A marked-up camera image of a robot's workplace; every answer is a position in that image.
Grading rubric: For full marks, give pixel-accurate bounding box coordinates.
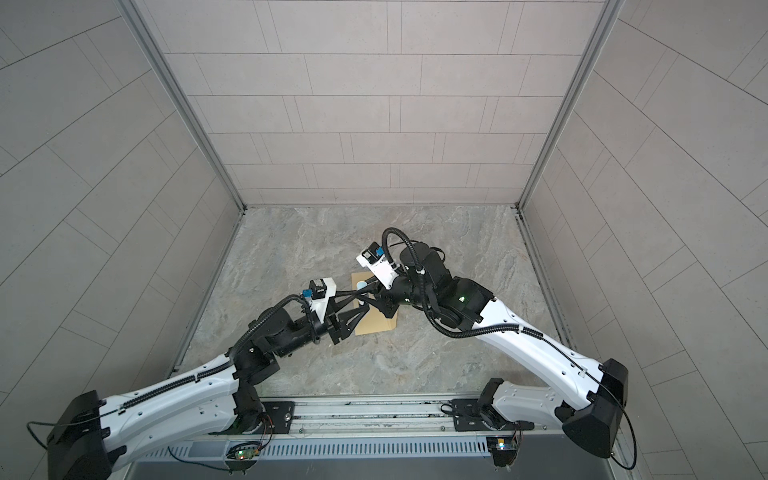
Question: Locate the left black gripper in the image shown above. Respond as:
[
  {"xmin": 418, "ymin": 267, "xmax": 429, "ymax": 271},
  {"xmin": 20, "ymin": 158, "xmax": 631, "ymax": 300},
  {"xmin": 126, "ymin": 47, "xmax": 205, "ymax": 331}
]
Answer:
[{"xmin": 270, "ymin": 293, "xmax": 367, "ymax": 361}]

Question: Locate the tan kraft paper envelope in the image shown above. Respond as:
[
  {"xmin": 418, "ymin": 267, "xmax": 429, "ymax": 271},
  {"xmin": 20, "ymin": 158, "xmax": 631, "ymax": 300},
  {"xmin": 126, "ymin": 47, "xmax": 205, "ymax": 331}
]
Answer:
[{"xmin": 351, "ymin": 272, "xmax": 397, "ymax": 336}]

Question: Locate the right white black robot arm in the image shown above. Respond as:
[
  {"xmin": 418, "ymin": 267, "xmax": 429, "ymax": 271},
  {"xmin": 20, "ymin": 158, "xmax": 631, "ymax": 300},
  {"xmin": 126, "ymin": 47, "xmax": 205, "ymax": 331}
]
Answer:
[{"xmin": 357, "ymin": 242, "xmax": 629, "ymax": 458}]

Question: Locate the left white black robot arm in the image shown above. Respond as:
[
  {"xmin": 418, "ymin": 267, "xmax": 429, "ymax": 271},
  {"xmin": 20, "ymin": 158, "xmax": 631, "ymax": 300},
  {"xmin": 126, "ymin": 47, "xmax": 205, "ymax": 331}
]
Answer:
[{"xmin": 46, "ymin": 291, "xmax": 369, "ymax": 479}]

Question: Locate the left green circuit board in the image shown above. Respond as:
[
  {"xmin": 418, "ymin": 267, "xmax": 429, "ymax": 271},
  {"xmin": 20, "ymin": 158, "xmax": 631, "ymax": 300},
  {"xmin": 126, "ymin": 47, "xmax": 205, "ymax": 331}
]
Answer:
[{"xmin": 225, "ymin": 441, "xmax": 263, "ymax": 462}]

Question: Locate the right circuit board module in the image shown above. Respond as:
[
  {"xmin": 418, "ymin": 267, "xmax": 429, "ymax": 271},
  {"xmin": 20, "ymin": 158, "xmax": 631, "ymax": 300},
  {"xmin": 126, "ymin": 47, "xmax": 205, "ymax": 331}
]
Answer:
[{"xmin": 486, "ymin": 436, "xmax": 519, "ymax": 468}]

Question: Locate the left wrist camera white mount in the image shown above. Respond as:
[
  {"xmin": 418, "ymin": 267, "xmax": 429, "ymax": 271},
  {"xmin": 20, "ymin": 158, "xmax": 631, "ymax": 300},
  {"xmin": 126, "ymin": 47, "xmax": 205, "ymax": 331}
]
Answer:
[{"xmin": 302, "ymin": 277, "xmax": 337, "ymax": 323}]

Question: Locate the right black corrugated cable conduit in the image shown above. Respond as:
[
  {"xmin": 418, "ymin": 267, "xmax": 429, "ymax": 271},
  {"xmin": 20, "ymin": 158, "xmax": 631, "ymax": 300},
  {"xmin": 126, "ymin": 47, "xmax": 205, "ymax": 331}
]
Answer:
[{"xmin": 381, "ymin": 227, "xmax": 638, "ymax": 471}]

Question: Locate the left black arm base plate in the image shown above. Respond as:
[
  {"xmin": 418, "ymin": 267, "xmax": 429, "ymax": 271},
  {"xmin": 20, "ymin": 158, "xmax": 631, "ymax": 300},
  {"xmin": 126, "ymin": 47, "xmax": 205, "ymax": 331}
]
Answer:
[{"xmin": 252, "ymin": 401, "xmax": 296, "ymax": 435}]

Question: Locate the aluminium mounting rail frame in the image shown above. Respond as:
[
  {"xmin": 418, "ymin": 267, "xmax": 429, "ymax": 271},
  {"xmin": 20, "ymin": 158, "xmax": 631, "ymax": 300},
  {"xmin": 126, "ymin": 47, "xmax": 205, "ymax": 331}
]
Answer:
[{"xmin": 119, "ymin": 392, "xmax": 625, "ymax": 444}]

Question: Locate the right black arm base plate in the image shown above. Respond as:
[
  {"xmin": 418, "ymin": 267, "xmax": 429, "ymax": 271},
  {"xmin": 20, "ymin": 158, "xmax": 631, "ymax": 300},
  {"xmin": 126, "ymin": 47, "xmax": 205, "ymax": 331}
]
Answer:
[{"xmin": 440, "ymin": 398, "xmax": 535, "ymax": 432}]

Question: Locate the white slotted cable duct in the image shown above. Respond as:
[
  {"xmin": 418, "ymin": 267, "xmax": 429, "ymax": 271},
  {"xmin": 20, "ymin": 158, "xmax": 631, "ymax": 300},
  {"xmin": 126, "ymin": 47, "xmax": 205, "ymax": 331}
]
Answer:
[{"xmin": 140, "ymin": 436, "xmax": 490, "ymax": 463}]

